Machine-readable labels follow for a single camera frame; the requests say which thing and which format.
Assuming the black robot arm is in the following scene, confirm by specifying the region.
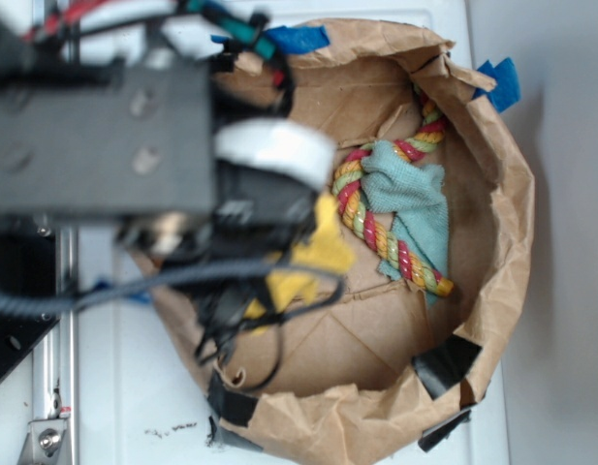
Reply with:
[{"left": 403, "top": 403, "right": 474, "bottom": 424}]
[{"left": 0, "top": 1, "right": 332, "bottom": 261}]

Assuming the multicolour twisted rope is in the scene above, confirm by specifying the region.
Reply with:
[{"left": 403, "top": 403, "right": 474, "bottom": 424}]
[{"left": 330, "top": 82, "right": 455, "bottom": 296}]

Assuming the black tape piece left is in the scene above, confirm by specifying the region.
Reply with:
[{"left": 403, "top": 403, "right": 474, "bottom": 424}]
[{"left": 206, "top": 372, "right": 264, "bottom": 452}]

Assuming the yellow cloth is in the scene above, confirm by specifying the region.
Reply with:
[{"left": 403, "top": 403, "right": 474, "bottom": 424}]
[{"left": 242, "top": 194, "right": 356, "bottom": 331}]

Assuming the blue tape piece top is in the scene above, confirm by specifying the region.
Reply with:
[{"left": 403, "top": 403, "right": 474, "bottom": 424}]
[{"left": 210, "top": 23, "right": 330, "bottom": 57}]

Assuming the blue masking tape piece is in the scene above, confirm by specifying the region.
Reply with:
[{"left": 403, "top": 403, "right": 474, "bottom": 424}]
[{"left": 473, "top": 57, "right": 521, "bottom": 113}]

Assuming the brown paper bag basket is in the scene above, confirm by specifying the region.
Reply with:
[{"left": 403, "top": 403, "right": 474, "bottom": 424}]
[{"left": 152, "top": 18, "right": 535, "bottom": 464}]

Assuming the black octagonal mounting plate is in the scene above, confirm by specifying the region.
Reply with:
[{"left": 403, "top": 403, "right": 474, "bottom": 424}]
[{"left": 0, "top": 217, "right": 57, "bottom": 385}]

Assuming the grey braided cable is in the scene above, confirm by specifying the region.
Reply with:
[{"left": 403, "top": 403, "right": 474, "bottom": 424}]
[{"left": 0, "top": 261, "right": 280, "bottom": 321}]

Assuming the teal green cloth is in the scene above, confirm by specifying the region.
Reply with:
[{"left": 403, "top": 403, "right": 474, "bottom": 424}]
[{"left": 361, "top": 140, "right": 451, "bottom": 307}]

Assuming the black tape piece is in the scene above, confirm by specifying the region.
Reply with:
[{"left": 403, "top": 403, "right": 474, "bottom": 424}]
[
  {"left": 206, "top": 372, "right": 264, "bottom": 452},
  {"left": 411, "top": 334, "right": 483, "bottom": 452}
]

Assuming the aluminium extrusion rail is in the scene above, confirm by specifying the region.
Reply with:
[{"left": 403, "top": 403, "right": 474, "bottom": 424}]
[{"left": 32, "top": 1, "right": 80, "bottom": 464}]

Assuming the black tape piece right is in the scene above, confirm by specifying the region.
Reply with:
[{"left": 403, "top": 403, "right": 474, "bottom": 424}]
[{"left": 411, "top": 334, "right": 483, "bottom": 452}]

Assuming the metal corner bracket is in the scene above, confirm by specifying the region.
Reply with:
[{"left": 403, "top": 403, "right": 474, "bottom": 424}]
[{"left": 16, "top": 418, "right": 71, "bottom": 465}]

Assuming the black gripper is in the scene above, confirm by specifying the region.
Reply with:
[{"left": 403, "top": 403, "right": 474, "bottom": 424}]
[{"left": 118, "top": 118, "right": 336, "bottom": 265}]

